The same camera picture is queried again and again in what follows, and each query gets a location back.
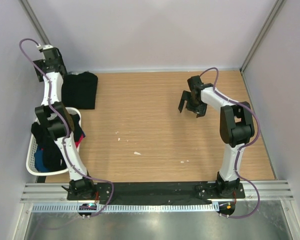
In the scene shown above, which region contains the slotted cable duct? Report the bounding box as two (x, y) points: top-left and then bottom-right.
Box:
(32, 202), (219, 213)

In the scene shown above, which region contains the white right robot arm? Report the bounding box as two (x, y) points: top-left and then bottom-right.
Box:
(178, 75), (255, 198)

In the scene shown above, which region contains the black t-shirt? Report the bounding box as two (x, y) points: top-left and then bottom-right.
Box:
(61, 71), (98, 110)

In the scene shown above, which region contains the pink garment in basket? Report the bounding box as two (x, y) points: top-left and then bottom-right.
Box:
(75, 134), (86, 149)

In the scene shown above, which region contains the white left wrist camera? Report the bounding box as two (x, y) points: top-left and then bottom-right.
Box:
(36, 44), (54, 52)

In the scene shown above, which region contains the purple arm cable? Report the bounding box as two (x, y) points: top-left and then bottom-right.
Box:
(19, 38), (115, 217)
(199, 67), (261, 220)

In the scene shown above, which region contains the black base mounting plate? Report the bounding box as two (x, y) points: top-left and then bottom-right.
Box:
(63, 181), (246, 206)

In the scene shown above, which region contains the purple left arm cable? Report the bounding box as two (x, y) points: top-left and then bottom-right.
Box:
(19, 38), (115, 217)

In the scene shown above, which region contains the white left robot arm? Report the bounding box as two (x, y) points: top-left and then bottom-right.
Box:
(33, 45), (96, 200)

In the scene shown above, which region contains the black clothes pile in basket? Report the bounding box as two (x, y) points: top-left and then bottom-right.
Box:
(31, 111), (85, 173)

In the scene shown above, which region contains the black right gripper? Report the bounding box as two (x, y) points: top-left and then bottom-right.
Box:
(178, 90), (208, 118)

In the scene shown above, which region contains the white laundry basket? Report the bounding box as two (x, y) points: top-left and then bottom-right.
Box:
(26, 120), (69, 176)

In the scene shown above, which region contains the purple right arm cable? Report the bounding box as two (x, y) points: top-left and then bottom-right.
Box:
(199, 67), (261, 220)

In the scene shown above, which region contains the blue garment in basket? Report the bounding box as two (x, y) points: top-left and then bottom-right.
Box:
(33, 148), (49, 173)

